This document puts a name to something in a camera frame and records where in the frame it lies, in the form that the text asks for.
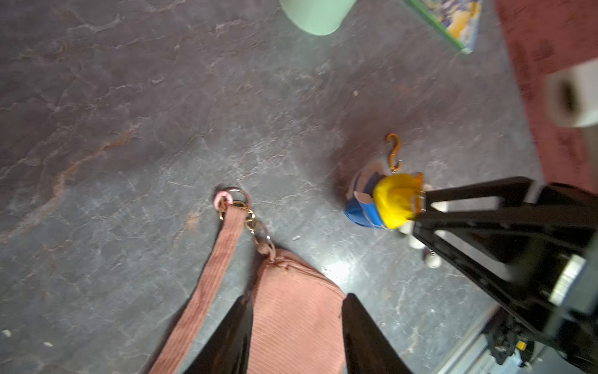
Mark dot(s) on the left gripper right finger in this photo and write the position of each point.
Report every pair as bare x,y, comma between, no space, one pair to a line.
366,348

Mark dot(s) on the colourful comic book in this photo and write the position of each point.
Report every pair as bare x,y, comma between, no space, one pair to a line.
456,20

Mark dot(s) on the yellow duck keychain decoration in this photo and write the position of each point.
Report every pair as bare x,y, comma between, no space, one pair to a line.
376,199

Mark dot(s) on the pink suede shoulder bag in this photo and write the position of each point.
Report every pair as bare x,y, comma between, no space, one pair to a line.
297,319

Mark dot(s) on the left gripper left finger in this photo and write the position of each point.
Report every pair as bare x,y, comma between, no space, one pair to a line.
227,351

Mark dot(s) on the aluminium front rail frame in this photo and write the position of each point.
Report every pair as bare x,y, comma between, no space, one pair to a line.
502,343

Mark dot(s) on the mint green pencil cup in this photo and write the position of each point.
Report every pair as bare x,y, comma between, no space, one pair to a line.
317,17

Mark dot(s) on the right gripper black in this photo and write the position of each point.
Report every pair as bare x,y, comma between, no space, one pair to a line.
538,260

